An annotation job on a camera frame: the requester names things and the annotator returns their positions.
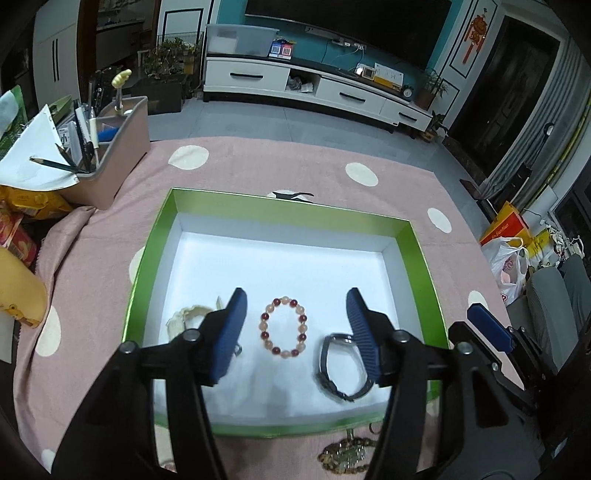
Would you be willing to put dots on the dark wrist watch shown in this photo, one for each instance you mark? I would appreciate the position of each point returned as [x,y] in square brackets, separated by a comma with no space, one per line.
[323,360]

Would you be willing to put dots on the black television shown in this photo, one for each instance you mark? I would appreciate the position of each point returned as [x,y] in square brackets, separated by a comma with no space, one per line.
[346,23]

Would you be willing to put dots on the white plastic bag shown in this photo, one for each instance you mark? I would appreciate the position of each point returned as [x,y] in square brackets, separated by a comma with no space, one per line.
[508,272]

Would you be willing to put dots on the white power strip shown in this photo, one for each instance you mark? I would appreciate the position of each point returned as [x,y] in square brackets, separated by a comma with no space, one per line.
[348,44]

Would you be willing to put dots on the white grey cloth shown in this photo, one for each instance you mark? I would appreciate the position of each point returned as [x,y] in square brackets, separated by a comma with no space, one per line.
[8,110]

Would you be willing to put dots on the small red sign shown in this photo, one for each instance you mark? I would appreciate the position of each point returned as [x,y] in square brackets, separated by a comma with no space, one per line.
[288,50]

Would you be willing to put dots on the grey curtain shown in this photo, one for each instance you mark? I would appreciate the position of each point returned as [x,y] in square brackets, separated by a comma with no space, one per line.
[563,101]

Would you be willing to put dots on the person's grey trousers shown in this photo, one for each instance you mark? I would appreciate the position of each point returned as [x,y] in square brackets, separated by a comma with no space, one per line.
[547,300]

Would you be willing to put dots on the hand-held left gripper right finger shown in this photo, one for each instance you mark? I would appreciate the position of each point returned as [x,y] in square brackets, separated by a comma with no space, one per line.
[362,332]

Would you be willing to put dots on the crumpled bag in cabinet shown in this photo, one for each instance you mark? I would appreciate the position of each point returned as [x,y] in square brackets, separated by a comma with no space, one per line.
[298,84]

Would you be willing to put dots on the large leafy potted plant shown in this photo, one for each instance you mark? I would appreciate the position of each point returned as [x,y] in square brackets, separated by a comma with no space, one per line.
[166,69]

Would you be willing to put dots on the clear plastic storage box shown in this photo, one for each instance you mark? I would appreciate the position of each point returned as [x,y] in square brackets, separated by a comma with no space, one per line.
[240,39]

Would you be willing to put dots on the yellow-topped stick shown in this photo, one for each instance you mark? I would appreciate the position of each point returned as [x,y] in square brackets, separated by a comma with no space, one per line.
[121,77]

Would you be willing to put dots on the yellow and white calendar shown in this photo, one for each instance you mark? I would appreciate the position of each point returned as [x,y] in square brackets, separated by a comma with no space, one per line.
[388,76]

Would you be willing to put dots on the green patterned bag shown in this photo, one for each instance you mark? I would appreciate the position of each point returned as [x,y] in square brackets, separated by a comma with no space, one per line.
[9,143]

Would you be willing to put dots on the pink polka-dot tablecloth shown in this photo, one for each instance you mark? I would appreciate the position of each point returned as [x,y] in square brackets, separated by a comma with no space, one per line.
[277,166]

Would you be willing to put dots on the yellow bag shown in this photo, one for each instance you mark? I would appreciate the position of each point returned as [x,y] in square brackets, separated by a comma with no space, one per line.
[542,249]

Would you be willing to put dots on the white wardrobe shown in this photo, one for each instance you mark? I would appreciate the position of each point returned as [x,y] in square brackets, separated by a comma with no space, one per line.
[46,46]

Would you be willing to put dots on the yellow bear bottle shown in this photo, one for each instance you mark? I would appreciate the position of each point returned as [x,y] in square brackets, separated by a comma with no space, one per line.
[21,286]

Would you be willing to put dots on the green cardboard box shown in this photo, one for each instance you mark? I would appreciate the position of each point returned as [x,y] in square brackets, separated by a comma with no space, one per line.
[286,258]

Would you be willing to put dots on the small lit device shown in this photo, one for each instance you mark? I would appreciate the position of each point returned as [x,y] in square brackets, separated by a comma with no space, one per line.
[366,73]

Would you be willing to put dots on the dark wooden door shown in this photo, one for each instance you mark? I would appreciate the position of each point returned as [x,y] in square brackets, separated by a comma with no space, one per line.
[508,92]

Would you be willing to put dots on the potted plant in brown pot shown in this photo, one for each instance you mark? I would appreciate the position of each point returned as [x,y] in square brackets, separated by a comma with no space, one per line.
[427,94]

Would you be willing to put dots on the small blue sign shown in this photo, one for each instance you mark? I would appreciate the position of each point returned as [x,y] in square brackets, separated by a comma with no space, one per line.
[276,49]

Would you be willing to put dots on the red knot wall ornament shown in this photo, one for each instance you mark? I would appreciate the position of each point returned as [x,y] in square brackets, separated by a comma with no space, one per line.
[476,32]

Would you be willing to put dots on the yellow snack packet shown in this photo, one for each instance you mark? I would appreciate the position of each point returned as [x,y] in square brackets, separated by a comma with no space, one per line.
[37,201]

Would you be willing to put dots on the red snack packet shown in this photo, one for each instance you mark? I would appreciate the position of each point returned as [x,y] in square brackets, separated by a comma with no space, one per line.
[14,235]

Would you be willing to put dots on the beige desk organizer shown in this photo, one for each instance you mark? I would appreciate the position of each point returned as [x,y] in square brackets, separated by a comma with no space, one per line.
[124,152]

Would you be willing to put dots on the blue block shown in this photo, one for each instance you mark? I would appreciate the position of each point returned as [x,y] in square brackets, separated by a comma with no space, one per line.
[110,134]

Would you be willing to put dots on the black alarm clock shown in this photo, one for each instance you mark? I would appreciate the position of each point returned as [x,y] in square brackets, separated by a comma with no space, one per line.
[407,92]

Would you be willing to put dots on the small potted floor plant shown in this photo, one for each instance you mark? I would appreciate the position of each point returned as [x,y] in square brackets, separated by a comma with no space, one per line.
[434,127]

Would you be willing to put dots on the bunch of pens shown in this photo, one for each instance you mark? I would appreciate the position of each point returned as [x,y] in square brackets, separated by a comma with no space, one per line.
[85,134]

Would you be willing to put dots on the white television cabinet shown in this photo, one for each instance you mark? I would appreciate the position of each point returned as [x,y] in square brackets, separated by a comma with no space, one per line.
[258,76]

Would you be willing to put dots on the orange cardboard box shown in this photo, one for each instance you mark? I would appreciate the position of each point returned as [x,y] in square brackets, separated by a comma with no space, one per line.
[505,224]

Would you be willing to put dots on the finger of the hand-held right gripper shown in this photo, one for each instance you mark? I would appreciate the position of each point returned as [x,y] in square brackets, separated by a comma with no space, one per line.
[459,332]
[489,325]

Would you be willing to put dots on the white paper sheet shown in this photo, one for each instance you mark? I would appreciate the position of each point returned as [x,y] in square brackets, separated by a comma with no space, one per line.
[27,157]

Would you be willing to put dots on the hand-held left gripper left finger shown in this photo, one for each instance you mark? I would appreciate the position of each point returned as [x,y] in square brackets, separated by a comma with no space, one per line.
[228,332]

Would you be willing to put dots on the pencil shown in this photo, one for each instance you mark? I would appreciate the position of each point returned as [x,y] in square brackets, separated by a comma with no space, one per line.
[51,164]

